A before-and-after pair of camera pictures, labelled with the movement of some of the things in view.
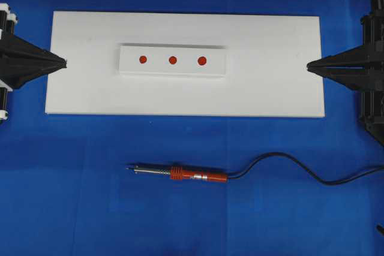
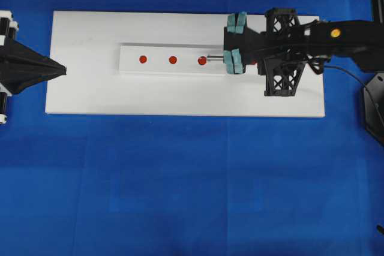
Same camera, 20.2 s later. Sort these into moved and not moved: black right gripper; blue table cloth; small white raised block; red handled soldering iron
Moved: red handled soldering iron; black right gripper
Not moved: blue table cloth; small white raised block
